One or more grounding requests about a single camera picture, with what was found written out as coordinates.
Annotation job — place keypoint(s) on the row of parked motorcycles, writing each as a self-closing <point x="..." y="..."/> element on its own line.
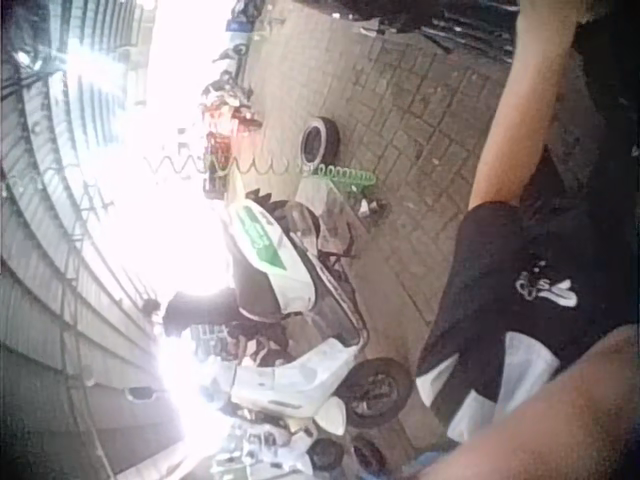
<point x="235" y="50"/>

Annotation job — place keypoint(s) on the black motorcycle frame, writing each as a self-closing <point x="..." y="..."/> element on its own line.
<point x="450" y="25"/>

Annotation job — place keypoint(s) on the grey covered stand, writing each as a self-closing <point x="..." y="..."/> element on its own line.
<point x="327" y="220"/>

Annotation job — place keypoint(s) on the red motorcycle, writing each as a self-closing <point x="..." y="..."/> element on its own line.
<point x="225" y="130"/>

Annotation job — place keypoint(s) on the white green scooter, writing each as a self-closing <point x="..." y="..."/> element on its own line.
<point x="295" y="295"/>

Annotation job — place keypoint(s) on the loose black tyre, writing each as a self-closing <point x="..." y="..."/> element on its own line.
<point x="320" y="137"/>

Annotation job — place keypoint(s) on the small black white tool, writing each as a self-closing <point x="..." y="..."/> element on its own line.
<point x="372" y="207"/>

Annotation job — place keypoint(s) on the corrugated metal awning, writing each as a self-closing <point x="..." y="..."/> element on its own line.
<point x="60" y="240"/>

